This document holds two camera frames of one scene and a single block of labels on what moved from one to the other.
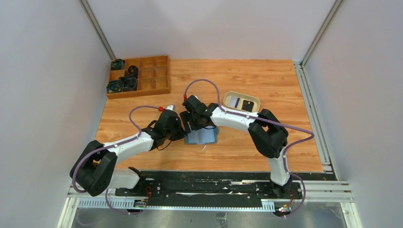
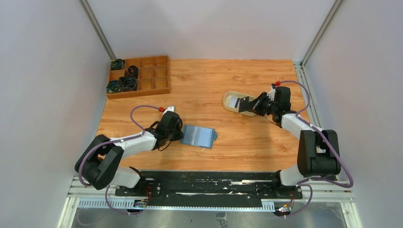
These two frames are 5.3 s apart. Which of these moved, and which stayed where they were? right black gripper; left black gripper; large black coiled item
Moved: right black gripper
Stayed: left black gripper; large black coiled item
